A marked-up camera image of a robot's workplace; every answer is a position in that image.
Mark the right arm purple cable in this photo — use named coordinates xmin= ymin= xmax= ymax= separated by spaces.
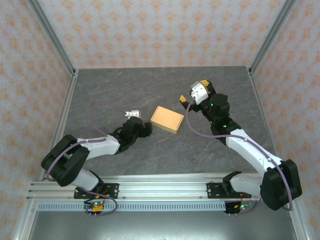
xmin=186 ymin=98 xmax=295 ymax=216

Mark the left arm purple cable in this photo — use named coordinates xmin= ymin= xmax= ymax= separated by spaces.
xmin=45 ymin=102 xmax=119 ymax=216

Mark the grey slotted cable duct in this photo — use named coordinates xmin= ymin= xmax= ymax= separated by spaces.
xmin=36 ymin=201 xmax=227 ymax=213

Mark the aluminium mounting beam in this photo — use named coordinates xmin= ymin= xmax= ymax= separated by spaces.
xmin=26 ymin=173 xmax=301 ymax=201

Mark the aluminium frame post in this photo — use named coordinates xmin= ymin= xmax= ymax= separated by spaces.
xmin=26 ymin=0 xmax=77 ymax=77
xmin=248 ymin=0 xmax=301 ymax=76

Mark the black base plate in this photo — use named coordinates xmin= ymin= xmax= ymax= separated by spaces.
xmin=73 ymin=182 xmax=120 ymax=200
xmin=206 ymin=181 xmax=251 ymax=200

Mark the grey metal panel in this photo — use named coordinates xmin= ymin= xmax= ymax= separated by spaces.
xmin=26 ymin=211 xmax=300 ymax=240

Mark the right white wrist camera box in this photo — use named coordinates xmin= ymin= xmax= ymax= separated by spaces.
xmin=188 ymin=81 xmax=210 ymax=106

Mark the tan cardboard paper box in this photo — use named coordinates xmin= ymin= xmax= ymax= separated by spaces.
xmin=150 ymin=105 xmax=185 ymax=135

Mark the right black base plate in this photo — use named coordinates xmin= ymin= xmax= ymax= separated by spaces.
xmin=206 ymin=181 xmax=251 ymax=200

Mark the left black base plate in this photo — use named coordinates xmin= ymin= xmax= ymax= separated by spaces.
xmin=73 ymin=182 xmax=120 ymax=200

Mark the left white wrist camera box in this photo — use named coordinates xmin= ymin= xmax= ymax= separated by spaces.
xmin=124 ymin=109 xmax=141 ymax=120

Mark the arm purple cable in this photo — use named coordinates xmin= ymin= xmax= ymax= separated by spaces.
xmin=45 ymin=102 xmax=119 ymax=216
xmin=186 ymin=98 xmax=295 ymax=216

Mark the aluminium side rail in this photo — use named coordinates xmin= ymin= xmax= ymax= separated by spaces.
xmin=12 ymin=69 xmax=80 ymax=240
xmin=247 ymin=67 xmax=311 ymax=240

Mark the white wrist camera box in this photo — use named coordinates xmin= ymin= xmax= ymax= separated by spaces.
xmin=188 ymin=81 xmax=210 ymax=106
xmin=124 ymin=109 xmax=141 ymax=120

